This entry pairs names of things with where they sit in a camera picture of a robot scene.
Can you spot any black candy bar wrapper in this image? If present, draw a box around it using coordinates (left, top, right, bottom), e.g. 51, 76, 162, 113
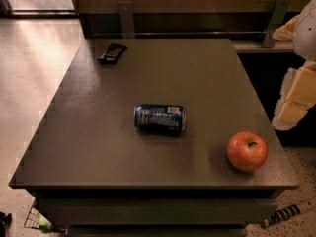
98, 43, 127, 64

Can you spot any red apple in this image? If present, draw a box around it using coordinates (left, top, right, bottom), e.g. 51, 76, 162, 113
226, 131, 268, 172

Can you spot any metal bracket post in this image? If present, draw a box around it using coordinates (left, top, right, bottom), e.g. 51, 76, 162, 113
260, 0, 291, 48
118, 1, 135, 39

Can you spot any wire basket with green item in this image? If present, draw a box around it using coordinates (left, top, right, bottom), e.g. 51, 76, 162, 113
24, 205, 53, 234

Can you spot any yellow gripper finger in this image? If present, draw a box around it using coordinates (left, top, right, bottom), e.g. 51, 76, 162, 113
276, 66, 316, 125
272, 15, 299, 42

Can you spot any dark grey table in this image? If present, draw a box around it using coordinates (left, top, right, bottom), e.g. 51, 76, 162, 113
10, 39, 299, 237

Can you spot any horizontal metal rail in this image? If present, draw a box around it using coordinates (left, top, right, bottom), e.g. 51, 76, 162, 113
91, 31, 265, 40

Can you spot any blue pepsi can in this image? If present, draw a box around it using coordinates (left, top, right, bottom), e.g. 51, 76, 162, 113
133, 104, 186, 136

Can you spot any right metal bracket post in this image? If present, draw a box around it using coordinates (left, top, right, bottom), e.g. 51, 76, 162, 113
260, 0, 291, 48

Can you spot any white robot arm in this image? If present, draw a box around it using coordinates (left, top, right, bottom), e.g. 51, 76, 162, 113
272, 0, 316, 131

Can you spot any striped black white bat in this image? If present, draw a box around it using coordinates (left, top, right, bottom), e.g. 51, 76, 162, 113
262, 197, 316, 228

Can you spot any left metal bracket post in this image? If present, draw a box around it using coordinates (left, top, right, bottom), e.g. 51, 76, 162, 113
118, 1, 135, 39

